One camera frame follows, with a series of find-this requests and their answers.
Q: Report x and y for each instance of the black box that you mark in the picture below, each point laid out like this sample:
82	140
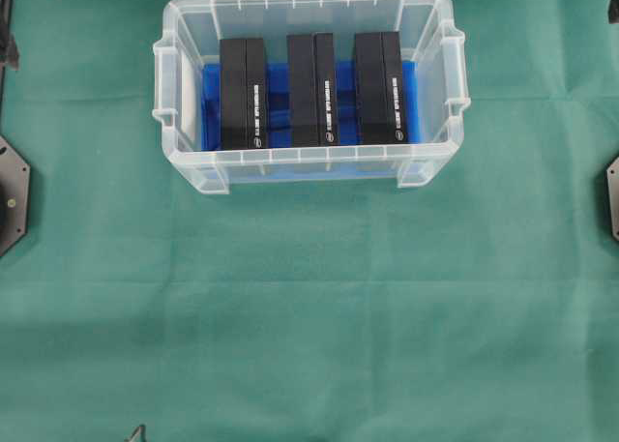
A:
244	94
312	85
381	104

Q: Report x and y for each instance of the clear plastic storage case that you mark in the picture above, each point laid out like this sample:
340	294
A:
191	34

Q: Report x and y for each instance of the blue plastic liner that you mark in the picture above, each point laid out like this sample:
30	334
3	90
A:
278	105

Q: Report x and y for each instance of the green table cloth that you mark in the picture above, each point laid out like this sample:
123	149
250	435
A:
482	306

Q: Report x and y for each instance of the small black tip bottom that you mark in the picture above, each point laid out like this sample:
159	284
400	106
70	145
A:
138	434

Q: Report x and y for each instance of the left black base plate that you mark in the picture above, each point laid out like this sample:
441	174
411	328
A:
15	186

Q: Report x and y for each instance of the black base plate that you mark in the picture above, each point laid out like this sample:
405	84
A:
612	179
15	186

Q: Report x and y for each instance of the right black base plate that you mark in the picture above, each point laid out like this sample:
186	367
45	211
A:
612	179

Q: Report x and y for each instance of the black bracket top right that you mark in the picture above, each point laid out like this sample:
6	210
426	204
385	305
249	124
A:
613	12

